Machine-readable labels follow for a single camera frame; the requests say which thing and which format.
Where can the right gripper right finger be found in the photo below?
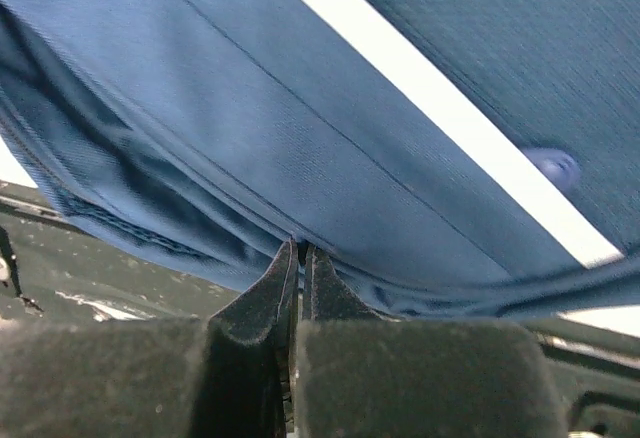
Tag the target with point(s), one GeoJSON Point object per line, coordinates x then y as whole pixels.
{"type": "Point", "coordinates": [360, 375]}

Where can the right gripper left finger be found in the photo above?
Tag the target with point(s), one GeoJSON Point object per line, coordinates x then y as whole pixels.
{"type": "Point", "coordinates": [174, 377]}

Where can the navy blue student backpack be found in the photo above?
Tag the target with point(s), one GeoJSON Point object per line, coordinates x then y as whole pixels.
{"type": "Point", "coordinates": [453, 157]}

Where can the black metal base rail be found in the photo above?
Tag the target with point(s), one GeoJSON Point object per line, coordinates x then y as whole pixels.
{"type": "Point", "coordinates": [54, 274]}

